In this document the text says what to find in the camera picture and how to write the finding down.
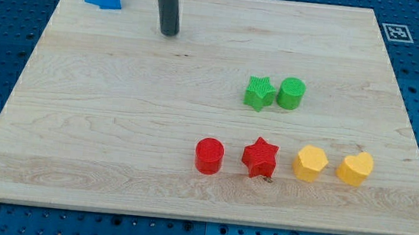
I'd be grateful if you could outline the yellow heart block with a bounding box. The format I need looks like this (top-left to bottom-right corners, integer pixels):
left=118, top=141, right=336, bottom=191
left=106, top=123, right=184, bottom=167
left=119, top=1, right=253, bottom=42
left=335, top=151, right=374, bottom=187

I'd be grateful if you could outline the red cylinder block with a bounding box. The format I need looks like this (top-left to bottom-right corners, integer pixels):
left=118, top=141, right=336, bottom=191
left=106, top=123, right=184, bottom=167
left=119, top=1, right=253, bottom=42
left=194, top=137, right=225, bottom=175

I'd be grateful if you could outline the light wooden board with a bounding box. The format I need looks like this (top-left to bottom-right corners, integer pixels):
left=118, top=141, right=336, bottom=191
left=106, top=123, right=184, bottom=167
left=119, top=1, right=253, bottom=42
left=0, top=0, right=419, bottom=235

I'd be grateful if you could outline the green star block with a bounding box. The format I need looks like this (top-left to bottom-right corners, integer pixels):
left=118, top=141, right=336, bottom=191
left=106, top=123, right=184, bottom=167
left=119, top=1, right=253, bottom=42
left=243, top=76, right=277, bottom=112

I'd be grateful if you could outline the red star block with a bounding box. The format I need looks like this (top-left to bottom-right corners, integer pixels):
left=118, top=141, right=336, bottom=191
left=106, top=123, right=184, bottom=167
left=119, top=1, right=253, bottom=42
left=242, top=137, right=279, bottom=178

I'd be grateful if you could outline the green cylinder block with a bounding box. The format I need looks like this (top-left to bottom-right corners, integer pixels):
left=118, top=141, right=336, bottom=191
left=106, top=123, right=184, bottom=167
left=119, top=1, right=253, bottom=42
left=276, top=78, right=306, bottom=110

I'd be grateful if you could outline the yellow hexagon block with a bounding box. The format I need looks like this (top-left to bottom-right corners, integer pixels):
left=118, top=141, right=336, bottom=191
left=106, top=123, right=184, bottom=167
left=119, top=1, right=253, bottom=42
left=292, top=144, right=328, bottom=183

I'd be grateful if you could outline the white fiducial marker tag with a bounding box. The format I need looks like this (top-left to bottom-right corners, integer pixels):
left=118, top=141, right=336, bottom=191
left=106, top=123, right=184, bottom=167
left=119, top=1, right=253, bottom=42
left=382, top=23, right=414, bottom=44

